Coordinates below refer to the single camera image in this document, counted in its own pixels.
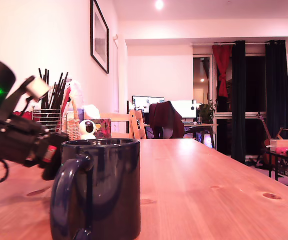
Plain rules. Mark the wicker basket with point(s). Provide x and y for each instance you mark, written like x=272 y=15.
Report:
x=73 y=128

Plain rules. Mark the white crumpled cloth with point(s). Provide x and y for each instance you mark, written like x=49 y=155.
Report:
x=91 y=112

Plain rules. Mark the translucent plastic bag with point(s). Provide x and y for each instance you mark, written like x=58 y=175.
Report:
x=76 y=95

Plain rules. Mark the dark blue ceramic mug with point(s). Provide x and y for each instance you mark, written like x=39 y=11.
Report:
x=113 y=190

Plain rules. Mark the light wooden chair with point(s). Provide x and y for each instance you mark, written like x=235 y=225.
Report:
x=136 y=125

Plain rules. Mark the black computer monitor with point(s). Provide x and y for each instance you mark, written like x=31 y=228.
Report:
x=143 y=103

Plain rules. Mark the black office chair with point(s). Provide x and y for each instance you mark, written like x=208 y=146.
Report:
x=167 y=132

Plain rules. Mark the dark red jacket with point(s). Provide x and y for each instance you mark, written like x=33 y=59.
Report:
x=166 y=117

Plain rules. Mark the black framed picture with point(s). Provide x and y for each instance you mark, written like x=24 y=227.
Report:
x=100 y=37

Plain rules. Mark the white lit computer monitor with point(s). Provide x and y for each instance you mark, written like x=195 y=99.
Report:
x=186 y=108

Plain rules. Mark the computer tower with lit fan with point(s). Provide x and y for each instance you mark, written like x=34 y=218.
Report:
x=208 y=141

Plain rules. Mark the green potted plant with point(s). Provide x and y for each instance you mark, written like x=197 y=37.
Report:
x=206 y=111

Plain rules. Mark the round ceiling light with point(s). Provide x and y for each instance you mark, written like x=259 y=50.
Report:
x=159 y=4

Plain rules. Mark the curtain rod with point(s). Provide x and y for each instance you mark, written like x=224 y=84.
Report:
x=204 y=44

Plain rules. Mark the red curtain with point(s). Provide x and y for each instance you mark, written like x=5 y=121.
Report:
x=222 y=70

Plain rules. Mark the dark green curtain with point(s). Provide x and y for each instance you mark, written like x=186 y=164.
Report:
x=238 y=100
x=277 y=87

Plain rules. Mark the acoustic guitar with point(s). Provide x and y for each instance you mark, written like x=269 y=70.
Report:
x=266 y=140

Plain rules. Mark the black side table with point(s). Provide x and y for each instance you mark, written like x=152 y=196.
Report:
x=276 y=165

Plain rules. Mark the pink case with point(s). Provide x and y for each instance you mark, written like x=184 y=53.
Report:
x=285 y=150

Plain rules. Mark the light wooden box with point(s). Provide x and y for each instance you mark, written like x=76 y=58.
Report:
x=286 y=144

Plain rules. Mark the small white round camera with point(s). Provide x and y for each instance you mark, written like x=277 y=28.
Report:
x=87 y=128

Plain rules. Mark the white wall conduit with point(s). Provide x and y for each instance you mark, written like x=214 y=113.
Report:
x=115 y=75

